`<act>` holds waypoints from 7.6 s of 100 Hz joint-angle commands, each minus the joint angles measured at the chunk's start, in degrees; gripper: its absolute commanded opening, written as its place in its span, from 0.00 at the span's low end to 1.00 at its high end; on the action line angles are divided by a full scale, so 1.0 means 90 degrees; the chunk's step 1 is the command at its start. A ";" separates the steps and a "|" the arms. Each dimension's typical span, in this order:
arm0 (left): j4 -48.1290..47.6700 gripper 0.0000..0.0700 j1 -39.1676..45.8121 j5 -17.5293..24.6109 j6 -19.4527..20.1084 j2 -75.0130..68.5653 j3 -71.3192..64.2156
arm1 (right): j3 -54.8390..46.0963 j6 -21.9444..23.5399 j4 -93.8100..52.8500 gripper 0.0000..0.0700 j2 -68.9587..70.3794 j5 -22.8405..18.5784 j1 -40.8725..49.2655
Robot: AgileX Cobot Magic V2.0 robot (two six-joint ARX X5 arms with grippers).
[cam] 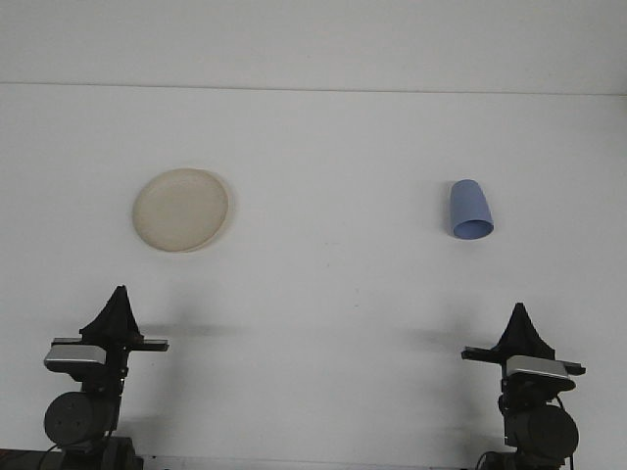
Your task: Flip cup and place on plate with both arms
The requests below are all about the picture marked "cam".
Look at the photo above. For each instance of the pale blue cup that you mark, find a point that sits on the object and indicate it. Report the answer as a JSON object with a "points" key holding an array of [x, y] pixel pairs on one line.
{"points": [[470, 205]]}

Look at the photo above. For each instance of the pale round plate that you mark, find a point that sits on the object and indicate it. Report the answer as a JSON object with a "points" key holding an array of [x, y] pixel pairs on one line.
{"points": [[176, 210]]}

